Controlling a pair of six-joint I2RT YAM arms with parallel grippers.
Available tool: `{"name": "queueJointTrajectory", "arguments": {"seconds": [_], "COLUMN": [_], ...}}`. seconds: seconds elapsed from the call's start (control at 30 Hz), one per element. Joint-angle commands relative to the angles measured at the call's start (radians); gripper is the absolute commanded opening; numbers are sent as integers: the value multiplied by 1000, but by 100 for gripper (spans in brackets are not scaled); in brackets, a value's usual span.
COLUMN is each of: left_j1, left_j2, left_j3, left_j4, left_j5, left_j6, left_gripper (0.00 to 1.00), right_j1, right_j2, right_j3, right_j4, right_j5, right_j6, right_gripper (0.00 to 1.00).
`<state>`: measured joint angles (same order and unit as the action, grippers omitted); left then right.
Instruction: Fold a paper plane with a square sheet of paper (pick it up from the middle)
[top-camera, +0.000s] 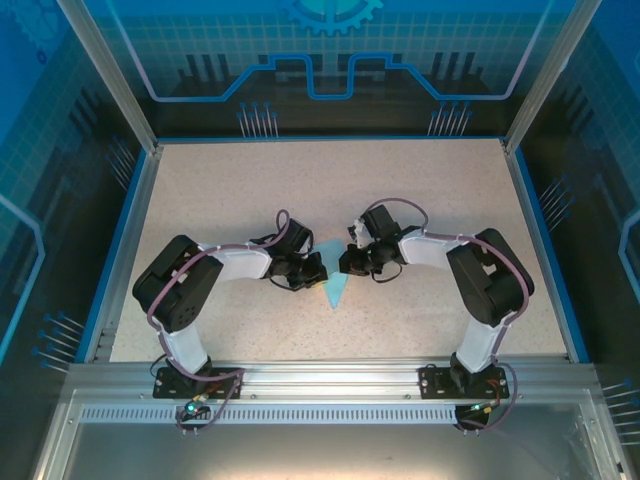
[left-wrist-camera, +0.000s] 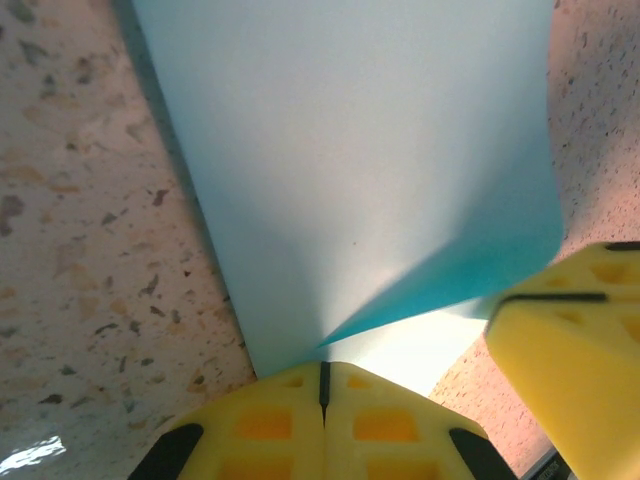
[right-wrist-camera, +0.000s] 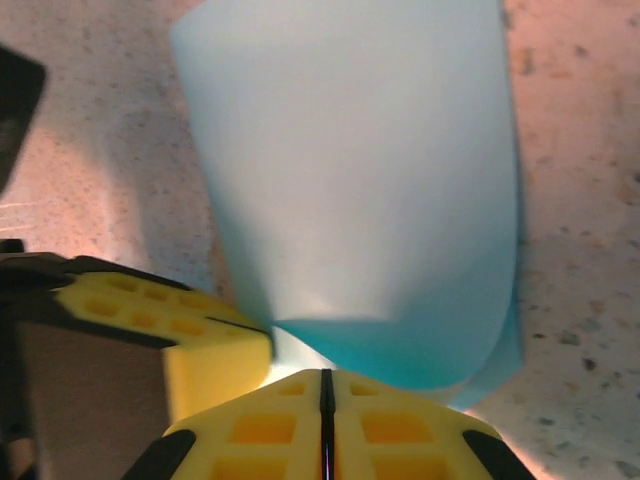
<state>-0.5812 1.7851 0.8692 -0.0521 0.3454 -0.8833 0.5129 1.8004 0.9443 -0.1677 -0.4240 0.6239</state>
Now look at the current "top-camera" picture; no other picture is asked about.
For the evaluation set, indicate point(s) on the light blue cloth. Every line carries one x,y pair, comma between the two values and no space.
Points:
335,292

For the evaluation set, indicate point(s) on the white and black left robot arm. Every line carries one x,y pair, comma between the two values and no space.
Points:
242,262

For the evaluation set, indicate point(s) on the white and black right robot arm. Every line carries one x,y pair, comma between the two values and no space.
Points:
425,252

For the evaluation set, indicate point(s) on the grey sheet metal plate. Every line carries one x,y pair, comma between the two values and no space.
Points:
320,452

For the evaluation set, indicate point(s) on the blue printed gear panel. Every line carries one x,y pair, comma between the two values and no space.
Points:
320,30

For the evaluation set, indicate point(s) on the blue printed side panel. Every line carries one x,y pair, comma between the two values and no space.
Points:
40,150
600,150

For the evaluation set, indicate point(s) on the aluminium cross rail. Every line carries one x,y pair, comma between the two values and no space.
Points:
325,377

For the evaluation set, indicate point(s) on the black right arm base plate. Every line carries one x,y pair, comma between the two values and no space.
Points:
432,382

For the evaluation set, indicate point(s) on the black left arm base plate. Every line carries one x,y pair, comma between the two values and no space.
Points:
165,382

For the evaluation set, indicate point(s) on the aluminium frame post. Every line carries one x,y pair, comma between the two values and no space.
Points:
112,75
549,75

